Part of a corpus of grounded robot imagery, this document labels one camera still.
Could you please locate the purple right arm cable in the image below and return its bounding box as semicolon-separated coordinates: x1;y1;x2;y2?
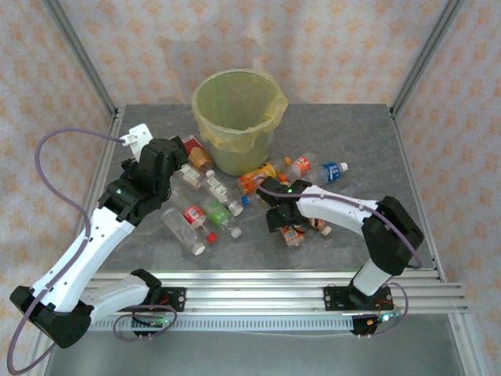
254;175;424;338

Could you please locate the water bottle blue label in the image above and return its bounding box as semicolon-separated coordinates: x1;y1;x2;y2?
305;161;349;186

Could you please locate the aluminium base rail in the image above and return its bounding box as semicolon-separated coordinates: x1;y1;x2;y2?
84;269;469;316

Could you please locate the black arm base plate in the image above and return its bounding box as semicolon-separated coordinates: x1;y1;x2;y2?
323;285;392;313
156;287;187;313

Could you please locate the orange juice bottle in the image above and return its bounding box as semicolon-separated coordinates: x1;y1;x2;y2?
236;156;294;196

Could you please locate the small bottle beige cap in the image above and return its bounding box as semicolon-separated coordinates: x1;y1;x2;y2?
311;218;333;237

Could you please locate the green plastic bin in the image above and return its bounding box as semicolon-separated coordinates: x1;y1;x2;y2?
191;69;289;177

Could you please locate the aluminium table edge rail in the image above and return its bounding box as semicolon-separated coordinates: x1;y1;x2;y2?
23;109;126;376
390;109;485;376

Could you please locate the aluminium frame post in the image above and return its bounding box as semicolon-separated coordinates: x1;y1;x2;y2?
389;0;469;118
41;0;121;121

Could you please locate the yellow plastic bin liner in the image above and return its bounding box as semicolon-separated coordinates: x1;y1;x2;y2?
191;69;290;154

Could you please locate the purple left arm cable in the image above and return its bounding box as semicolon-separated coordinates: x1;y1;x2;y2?
5;128;178;374

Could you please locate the amber tea bottle red label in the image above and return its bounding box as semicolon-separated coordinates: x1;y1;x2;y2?
180;135;214;173

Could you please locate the clear bottle red orange label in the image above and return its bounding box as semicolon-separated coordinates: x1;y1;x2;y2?
279;154;317;185

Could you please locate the small bottle orange label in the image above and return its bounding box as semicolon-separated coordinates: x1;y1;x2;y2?
279;226;307;248

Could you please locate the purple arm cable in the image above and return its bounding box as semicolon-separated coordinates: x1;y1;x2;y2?
5;128;178;374
254;175;424;338

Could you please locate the grey metal sheet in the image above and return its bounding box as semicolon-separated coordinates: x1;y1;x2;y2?
42;331;467;376

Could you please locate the white slotted cable duct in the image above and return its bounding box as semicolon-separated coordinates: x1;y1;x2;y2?
89;315;355;332

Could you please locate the small lit circuit board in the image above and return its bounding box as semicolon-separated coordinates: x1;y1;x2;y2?
363;312;398;327
131;315;175;329

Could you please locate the clear bottle white green label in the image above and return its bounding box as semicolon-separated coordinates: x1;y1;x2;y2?
204;168;244;217

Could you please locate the clear unlabelled bottle white cap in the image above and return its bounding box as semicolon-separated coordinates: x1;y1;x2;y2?
162;207;207;256

